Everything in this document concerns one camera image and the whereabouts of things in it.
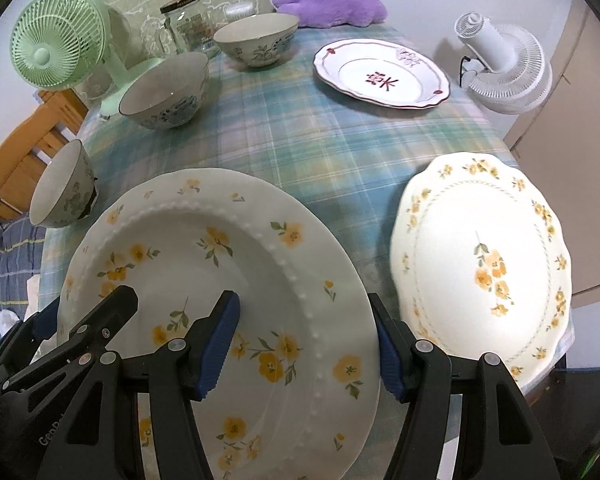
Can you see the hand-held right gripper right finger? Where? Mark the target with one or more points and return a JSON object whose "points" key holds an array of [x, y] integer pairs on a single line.
{"points": [[390, 360]]}

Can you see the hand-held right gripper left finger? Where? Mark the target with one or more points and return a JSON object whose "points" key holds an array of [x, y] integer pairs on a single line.
{"points": [[219, 350]]}

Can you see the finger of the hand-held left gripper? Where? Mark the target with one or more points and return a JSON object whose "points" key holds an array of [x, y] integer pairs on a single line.
{"points": [[45, 320], [117, 305]]}

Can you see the beaded yellow flower plate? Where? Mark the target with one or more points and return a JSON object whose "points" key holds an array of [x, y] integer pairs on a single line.
{"points": [[180, 260]]}

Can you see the small floral ceramic bowl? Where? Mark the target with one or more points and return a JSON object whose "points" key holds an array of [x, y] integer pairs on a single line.
{"points": [[60, 180]]}

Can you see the scalloped yellow flower plate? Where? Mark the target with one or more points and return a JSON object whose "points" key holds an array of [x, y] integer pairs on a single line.
{"points": [[460, 240]]}

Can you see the white plate red characters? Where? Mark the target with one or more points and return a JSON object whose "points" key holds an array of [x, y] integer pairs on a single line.
{"points": [[360, 67]]}

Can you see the white cloth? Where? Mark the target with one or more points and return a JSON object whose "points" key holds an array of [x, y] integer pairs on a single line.
{"points": [[10, 317]]}

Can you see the blue plaid blanket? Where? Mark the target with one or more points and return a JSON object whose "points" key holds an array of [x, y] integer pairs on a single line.
{"points": [[10, 255]]}

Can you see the wooden chair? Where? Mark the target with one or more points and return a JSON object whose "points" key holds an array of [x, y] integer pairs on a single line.
{"points": [[25, 140]]}

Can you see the plaid tablecloth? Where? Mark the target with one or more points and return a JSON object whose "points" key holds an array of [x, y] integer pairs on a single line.
{"points": [[300, 135]]}

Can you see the green desk fan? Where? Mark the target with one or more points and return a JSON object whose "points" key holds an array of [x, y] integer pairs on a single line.
{"points": [[50, 40]]}

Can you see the glass jar mug with lid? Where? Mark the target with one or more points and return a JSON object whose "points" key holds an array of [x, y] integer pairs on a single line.
{"points": [[187, 25]]}

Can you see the small clear glass cup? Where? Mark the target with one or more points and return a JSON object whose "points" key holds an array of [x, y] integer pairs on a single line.
{"points": [[237, 11]]}

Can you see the white desk fan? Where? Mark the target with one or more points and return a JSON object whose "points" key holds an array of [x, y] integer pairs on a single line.
{"points": [[510, 65]]}

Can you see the purple plush toy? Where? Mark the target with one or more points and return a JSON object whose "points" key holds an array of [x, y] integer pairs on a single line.
{"points": [[330, 0]]}

